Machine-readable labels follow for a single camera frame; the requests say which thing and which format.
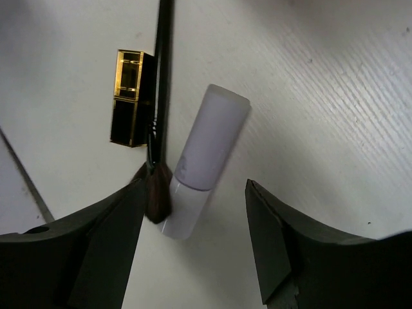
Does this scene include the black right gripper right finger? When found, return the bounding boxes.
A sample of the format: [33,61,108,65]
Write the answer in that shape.
[245,180,411,308]

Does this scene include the gold clear square lipstick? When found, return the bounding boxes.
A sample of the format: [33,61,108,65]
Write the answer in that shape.
[110,50,155,147]

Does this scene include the lilac tube white cap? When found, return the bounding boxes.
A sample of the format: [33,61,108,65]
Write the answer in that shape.
[158,84,251,239]

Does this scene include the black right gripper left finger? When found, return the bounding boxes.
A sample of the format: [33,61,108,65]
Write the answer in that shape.
[1,180,144,308]

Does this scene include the black fan makeup brush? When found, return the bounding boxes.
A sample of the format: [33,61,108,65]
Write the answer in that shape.
[132,0,175,224]

